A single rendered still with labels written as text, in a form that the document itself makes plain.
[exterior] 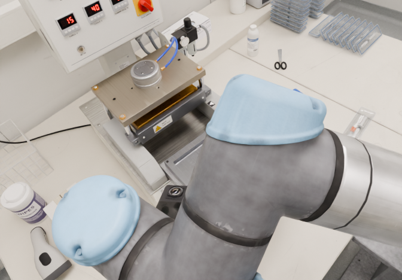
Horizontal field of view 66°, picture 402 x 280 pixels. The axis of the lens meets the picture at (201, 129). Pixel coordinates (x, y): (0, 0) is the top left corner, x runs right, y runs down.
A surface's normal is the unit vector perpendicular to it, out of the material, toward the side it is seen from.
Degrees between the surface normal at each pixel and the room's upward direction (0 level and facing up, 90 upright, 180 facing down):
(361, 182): 43
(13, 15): 90
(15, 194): 1
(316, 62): 0
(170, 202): 22
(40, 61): 90
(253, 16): 0
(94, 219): 8
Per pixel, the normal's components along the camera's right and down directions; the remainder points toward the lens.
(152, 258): -0.19, -0.51
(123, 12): 0.63, 0.55
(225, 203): -0.32, 0.11
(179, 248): -0.76, -0.12
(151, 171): 0.33, -0.11
